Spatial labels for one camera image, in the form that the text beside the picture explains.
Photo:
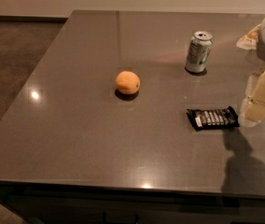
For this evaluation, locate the green silver 7up can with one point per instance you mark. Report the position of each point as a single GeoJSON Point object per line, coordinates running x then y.
{"type": "Point", "coordinates": [198, 51]}

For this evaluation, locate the black snack bar wrapper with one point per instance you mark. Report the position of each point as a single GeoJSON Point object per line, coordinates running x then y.
{"type": "Point", "coordinates": [213, 119]}

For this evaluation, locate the orange fruit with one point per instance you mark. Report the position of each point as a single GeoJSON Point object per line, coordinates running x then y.
{"type": "Point", "coordinates": [128, 82]}

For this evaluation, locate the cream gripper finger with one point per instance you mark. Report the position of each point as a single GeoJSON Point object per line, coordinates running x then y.
{"type": "Point", "coordinates": [252, 111]}
{"type": "Point", "coordinates": [249, 41]}

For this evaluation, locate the grey table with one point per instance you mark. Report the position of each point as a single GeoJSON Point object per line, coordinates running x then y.
{"type": "Point", "coordinates": [75, 150]}

